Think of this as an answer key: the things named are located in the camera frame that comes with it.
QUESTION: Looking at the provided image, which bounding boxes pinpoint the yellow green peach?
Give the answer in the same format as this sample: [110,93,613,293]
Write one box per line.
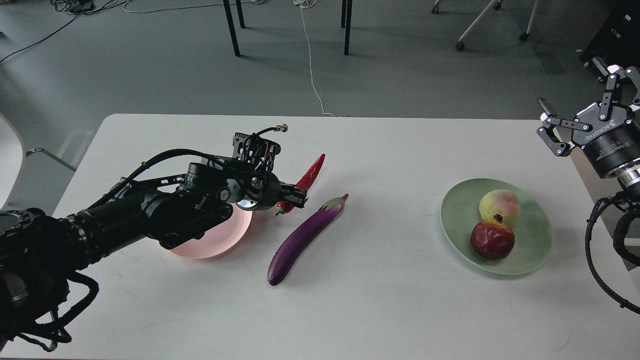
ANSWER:
[478,189,521,228]

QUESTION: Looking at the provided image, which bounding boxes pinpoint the pink plate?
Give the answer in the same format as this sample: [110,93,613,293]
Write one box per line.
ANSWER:
[170,204,253,260]

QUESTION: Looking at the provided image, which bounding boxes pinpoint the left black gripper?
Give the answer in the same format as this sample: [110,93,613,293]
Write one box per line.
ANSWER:
[234,172,308,211]

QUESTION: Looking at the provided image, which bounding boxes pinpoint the white floor cable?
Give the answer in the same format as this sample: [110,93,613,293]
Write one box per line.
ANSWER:
[292,0,336,118]

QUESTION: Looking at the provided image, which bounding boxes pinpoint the white chair base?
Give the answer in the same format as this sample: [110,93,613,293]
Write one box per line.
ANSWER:
[453,0,543,53]

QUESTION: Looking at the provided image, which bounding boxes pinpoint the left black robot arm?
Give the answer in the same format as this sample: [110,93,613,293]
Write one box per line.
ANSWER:
[0,124,307,352]

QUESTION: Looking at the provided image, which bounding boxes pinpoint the black table leg left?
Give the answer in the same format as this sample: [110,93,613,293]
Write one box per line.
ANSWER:
[222,0,246,57]

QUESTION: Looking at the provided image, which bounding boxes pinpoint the black equipment box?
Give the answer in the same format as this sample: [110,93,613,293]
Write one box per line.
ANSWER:
[579,0,640,78]

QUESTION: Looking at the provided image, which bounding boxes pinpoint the purple eggplant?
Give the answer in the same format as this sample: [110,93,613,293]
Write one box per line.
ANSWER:
[266,193,349,286]

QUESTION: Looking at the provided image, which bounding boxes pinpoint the black table leg right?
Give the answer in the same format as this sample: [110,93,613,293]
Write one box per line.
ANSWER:
[340,0,354,56]

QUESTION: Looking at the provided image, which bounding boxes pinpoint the red chili pepper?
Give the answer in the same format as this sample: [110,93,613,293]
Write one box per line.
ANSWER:
[275,153,326,217]

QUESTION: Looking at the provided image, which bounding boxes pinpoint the green plate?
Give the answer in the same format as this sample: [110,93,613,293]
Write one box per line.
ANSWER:
[439,178,554,276]

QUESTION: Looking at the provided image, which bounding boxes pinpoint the black floor cables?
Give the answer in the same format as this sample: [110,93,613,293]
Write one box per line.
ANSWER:
[0,0,131,63]

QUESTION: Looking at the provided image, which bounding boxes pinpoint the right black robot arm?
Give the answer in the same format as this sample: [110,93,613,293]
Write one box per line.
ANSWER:
[537,56,640,313]

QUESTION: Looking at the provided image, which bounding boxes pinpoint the red pomegranate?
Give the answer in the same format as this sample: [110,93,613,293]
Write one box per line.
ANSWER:
[470,213,515,261]

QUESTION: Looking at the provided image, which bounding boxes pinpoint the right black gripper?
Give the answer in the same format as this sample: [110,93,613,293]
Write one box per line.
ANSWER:
[536,56,640,179]

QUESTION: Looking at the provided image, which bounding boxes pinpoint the black table leg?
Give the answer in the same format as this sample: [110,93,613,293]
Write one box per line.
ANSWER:
[222,0,246,57]
[340,0,354,56]

